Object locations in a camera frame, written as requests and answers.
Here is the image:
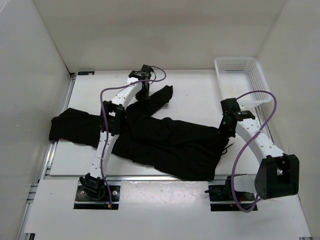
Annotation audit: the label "black trousers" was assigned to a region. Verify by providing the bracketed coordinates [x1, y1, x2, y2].
[49, 85, 229, 181]

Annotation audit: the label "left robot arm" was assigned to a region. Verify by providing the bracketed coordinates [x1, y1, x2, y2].
[79, 64, 156, 209]

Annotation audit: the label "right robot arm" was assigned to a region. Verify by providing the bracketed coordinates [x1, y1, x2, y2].
[219, 98, 300, 200]

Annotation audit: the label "white plastic mesh basket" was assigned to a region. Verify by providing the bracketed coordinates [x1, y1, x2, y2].
[214, 56, 273, 109]

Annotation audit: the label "blue label sticker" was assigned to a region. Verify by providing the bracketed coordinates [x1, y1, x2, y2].
[77, 71, 95, 76]

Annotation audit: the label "right aluminium rail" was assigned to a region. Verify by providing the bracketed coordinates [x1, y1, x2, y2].
[254, 104, 288, 181]

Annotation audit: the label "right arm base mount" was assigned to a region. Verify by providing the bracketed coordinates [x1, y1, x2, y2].
[204, 184, 255, 212]

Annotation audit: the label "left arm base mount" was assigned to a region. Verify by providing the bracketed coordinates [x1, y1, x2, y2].
[73, 182, 121, 210]

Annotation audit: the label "front aluminium rail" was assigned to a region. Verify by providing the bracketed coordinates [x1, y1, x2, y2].
[47, 173, 231, 183]

